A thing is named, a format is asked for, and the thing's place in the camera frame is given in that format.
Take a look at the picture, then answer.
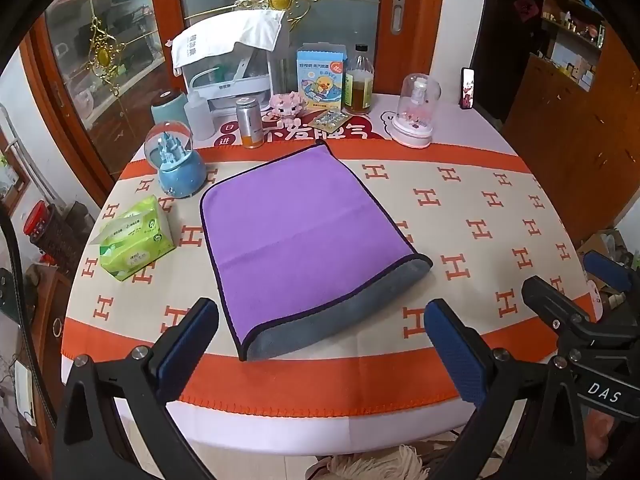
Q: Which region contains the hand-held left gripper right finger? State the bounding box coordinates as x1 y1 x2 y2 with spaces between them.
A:
424 298 603 480

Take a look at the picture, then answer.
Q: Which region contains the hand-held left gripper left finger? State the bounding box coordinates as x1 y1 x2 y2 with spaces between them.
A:
52 297 221 480

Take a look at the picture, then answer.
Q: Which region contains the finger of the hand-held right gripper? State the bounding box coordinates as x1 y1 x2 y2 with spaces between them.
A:
521 275 593 335
582 250 634 293

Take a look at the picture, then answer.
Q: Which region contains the purple and grey towel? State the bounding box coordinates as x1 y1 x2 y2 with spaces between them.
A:
200 139 434 362

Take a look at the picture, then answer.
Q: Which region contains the green tissue pack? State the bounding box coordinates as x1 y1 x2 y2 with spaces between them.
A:
98 195 176 282

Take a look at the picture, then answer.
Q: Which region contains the orange beige printed blanket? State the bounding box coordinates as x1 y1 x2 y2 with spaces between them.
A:
61 144 601 418

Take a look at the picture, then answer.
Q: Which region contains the wooden cabinet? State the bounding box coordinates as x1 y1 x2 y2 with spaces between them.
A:
501 52 640 247

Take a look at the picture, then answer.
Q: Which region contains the red lidded jar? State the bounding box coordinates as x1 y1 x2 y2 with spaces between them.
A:
37 202 97 273

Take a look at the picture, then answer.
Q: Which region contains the blue castle snow globe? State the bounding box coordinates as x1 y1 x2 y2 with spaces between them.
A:
144 120 207 197

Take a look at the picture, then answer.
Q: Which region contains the red lid jar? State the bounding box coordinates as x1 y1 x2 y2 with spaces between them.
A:
22 200 52 244

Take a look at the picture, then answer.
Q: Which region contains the wooden shelf with boxes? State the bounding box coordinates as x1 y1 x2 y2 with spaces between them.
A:
541 0 610 92

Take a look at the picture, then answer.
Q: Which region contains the white plastic bottle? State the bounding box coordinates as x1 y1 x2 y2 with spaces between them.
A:
183 91 216 142

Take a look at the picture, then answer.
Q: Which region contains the silver metal can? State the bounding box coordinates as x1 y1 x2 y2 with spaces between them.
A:
235 97 264 150

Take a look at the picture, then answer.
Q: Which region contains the black smartphone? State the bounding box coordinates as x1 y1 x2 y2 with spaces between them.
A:
459 66 476 110

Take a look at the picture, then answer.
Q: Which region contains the teal cup with lid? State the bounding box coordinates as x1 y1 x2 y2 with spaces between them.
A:
151 89 190 130

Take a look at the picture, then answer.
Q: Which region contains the pink dome music box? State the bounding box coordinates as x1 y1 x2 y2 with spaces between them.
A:
391 73 443 150

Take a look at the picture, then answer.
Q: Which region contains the pink block toy figure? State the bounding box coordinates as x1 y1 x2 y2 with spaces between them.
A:
270 91 308 119

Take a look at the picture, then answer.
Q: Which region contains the silver pill blister pack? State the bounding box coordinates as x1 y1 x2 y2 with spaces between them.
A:
307 110 350 130

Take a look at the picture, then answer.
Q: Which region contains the white countertop appliance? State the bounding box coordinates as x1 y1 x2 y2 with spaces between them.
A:
181 12 291 112

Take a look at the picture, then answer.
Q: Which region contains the glass bottle with amber liquid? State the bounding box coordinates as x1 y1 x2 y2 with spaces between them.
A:
344 44 375 115

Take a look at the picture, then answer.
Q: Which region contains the blue box with duck print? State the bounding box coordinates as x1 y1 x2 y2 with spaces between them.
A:
297 43 349 113

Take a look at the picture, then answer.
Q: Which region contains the small gold door ornament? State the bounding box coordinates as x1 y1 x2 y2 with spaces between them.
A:
89 16 127 97

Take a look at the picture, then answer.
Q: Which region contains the white cloth cover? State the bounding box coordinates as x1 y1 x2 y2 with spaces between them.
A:
171 9 286 77

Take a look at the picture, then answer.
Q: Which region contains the white string mop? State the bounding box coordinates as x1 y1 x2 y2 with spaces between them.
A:
305 439 432 480

